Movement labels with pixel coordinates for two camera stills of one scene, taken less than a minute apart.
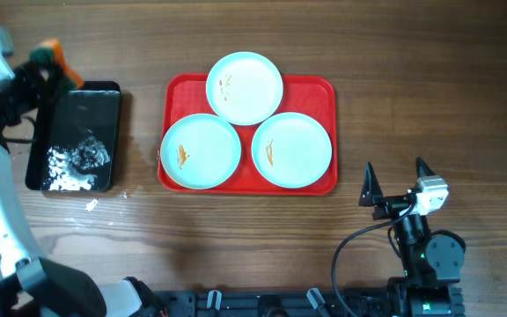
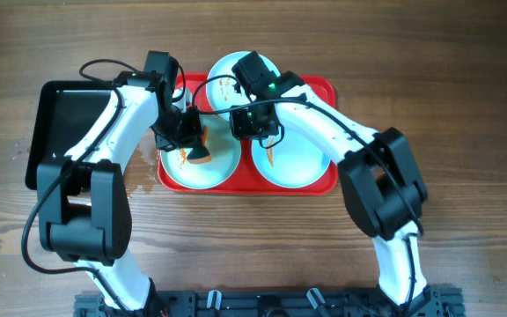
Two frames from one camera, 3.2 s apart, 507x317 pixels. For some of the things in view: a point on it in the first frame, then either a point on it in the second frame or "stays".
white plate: (201, 151) stays
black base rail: (366, 303) stays
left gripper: (33, 75) to (187, 137)
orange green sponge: (49, 52) to (201, 155)
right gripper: (395, 206) to (253, 128)
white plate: (291, 150) stays
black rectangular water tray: (74, 138) stays
